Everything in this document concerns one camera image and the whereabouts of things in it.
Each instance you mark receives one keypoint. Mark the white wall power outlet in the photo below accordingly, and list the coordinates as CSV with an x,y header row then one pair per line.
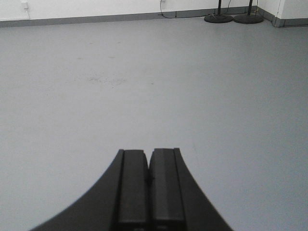
x,y
24,4

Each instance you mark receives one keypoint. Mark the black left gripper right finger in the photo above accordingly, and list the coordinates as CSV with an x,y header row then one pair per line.
x,y
177,201

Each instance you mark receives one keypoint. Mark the black round stand base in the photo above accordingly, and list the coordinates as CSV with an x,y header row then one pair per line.
x,y
218,17

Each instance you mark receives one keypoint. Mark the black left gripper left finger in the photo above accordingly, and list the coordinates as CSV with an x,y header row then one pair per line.
x,y
118,201

